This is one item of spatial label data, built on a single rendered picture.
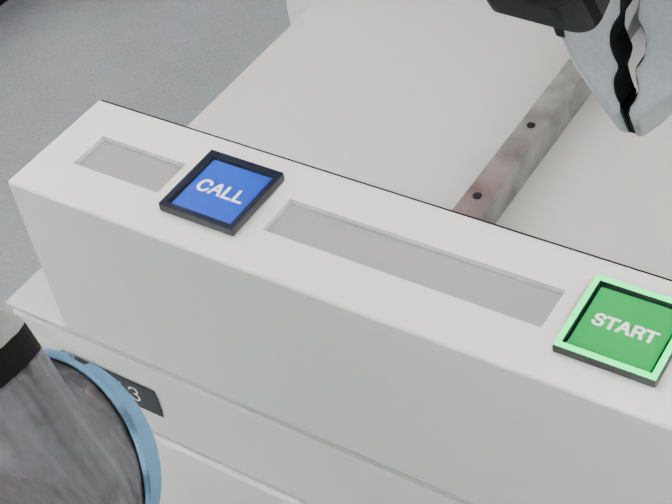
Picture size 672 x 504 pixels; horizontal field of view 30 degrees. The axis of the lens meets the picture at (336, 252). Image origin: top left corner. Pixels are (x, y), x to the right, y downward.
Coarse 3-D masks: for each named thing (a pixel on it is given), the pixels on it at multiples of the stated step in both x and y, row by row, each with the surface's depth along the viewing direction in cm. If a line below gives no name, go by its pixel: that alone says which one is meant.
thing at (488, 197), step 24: (576, 72) 99; (552, 96) 97; (576, 96) 99; (528, 120) 96; (552, 120) 96; (504, 144) 94; (528, 144) 94; (552, 144) 98; (504, 168) 92; (528, 168) 95; (480, 192) 90; (504, 192) 92; (480, 216) 89
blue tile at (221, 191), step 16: (208, 176) 78; (224, 176) 77; (240, 176) 77; (256, 176) 77; (192, 192) 77; (208, 192) 76; (224, 192) 76; (240, 192) 76; (256, 192) 76; (192, 208) 76; (208, 208) 75; (224, 208) 75; (240, 208) 75
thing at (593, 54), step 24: (624, 0) 50; (600, 24) 51; (624, 24) 52; (576, 48) 53; (600, 48) 52; (624, 48) 53; (600, 72) 53; (624, 72) 54; (600, 96) 54; (624, 96) 54; (624, 120) 55
